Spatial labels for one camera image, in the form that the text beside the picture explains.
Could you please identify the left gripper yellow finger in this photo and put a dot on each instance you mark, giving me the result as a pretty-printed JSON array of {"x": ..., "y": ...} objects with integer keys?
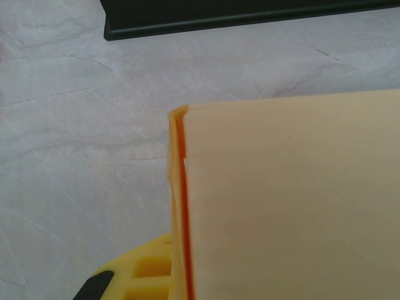
[{"x": 140, "y": 268}]

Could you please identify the yellow paper box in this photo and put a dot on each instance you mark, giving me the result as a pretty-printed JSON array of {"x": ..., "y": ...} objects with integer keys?
[{"x": 281, "y": 203}]

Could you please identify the black grey folding chessboard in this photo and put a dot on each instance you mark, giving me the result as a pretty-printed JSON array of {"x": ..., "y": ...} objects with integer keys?
[{"x": 218, "y": 15}]

